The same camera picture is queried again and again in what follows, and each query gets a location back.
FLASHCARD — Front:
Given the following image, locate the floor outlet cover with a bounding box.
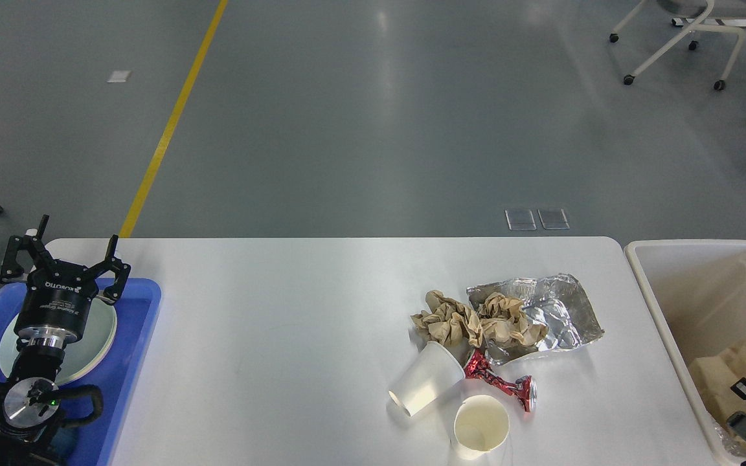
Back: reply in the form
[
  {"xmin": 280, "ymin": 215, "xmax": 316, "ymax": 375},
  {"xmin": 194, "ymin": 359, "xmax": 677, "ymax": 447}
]
[
  {"xmin": 505, "ymin": 208, "xmax": 538, "ymax": 231},
  {"xmin": 537, "ymin": 208, "xmax": 571, "ymax": 230}
]

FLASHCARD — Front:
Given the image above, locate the light green plate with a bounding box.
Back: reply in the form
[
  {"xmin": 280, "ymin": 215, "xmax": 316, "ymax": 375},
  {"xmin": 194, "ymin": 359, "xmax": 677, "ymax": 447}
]
[{"xmin": 0, "ymin": 300, "xmax": 118, "ymax": 386}]

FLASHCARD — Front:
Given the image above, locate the red foil wrapper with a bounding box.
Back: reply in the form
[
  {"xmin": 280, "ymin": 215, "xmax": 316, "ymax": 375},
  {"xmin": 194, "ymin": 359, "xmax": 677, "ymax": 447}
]
[{"xmin": 464, "ymin": 348, "xmax": 537, "ymax": 414}]

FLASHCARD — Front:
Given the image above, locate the floor outlet cover right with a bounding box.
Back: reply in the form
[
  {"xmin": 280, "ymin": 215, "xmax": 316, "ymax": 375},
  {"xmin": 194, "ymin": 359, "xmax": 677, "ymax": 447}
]
[{"xmin": 537, "ymin": 208, "xmax": 571, "ymax": 230}]

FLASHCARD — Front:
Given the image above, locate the brown paper bag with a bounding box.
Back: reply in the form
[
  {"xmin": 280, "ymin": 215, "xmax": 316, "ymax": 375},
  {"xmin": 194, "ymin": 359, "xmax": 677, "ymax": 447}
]
[{"xmin": 688, "ymin": 337, "xmax": 746, "ymax": 427}]

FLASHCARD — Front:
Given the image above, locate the brown paper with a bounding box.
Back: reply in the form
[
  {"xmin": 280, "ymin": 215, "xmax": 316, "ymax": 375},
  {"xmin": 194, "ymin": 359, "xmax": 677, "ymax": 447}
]
[
  {"xmin": 477, "ymin": 293, "xmax": 548, "ymax": 349},
  {"xmin": 411, "ymin": 290, "xmax": 484, "ymax": 348}
]

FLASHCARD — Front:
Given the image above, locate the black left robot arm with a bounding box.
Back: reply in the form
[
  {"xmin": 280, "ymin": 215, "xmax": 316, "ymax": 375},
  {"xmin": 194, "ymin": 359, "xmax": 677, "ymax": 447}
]
[{"xmin": 0, "ymin": 215, "xmax": 131, "ymax": 465}]

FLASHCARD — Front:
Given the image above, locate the silver foil bag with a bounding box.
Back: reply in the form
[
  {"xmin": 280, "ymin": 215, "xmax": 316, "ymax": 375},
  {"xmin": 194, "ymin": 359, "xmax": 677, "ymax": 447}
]
[{"xmin": 467, "ymin": 273, "xmax": 604, "ymax": 366}]

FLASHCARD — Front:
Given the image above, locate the white plastic bin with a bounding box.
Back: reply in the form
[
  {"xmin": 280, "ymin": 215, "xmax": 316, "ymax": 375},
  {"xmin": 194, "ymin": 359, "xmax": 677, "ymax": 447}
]
[{"xmin": 624, "ymin": 239, "xmax": 746, "ymax": 465}]

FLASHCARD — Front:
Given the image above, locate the tipped white paper cup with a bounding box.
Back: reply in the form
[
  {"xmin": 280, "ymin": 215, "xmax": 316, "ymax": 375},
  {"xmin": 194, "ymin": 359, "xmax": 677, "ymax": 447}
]
[{"xmin": 388, "ymin": 341, "xmax": 465, "ymax": 417}]

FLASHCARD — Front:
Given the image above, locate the clear plastic wrap in bin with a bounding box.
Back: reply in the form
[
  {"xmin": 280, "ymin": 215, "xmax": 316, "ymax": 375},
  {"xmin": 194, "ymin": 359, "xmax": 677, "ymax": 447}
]
[{"xmin": 713, "ymin": 422, "xmax": 746, "ymax": 458}]

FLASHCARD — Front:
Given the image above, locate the blue plastic tray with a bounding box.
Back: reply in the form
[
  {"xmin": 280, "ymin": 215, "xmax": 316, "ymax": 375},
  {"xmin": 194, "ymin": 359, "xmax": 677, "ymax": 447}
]
[{"xmin": 0, "ymin": 278, "xmax": 162, "ymax": 465}]

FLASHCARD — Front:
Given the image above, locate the upright white paper cup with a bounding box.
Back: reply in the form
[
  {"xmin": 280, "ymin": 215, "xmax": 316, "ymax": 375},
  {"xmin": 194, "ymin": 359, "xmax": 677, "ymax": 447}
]
[{"xmin": 452, "ymin": 394, "xmax": 510, "ymax": 460}]

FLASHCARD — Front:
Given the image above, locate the floor outlet cover left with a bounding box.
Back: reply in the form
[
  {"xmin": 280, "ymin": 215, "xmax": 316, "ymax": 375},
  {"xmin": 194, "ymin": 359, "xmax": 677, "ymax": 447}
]
[{"xmin": 505, "ymin": 208, "xmax": 538, "ymax": 231}]

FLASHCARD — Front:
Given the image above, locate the white office chair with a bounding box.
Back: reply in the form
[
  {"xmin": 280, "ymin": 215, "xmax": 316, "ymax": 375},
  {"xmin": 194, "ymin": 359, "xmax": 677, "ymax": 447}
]
[{"xmin": 622, "ymin": 1, "xmax": 746, "ymax": 91}]

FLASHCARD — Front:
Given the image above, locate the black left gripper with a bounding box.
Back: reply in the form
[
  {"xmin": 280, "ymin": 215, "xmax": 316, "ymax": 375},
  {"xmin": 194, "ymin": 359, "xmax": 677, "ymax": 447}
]
[{"xmin": 0, "ymin": 215, "xmax": 132, "ymax": 350}]

